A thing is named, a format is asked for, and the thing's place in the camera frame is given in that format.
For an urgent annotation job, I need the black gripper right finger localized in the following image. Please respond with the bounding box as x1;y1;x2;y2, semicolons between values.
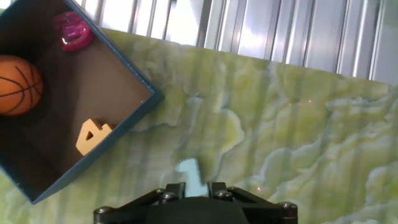
207;181;299;224

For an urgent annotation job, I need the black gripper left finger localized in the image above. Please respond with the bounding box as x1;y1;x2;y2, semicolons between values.
93;182;187;224

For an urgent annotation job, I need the light blue number one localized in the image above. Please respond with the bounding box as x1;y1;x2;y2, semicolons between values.
175;157;209;198

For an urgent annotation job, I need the dark blue gift box base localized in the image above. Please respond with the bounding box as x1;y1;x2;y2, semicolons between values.
0;0;165;205

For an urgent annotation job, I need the green marble pattern mat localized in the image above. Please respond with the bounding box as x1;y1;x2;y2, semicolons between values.
0;9;398;224

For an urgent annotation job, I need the tan wooden number four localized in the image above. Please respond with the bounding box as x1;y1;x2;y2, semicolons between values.
75;118;114;157

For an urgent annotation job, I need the orange toy basketball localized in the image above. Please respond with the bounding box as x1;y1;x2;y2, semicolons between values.
0;55;44;117

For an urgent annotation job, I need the pink translucent plastic toy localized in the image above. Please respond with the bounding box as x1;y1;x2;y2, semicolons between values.
52;11;95;52

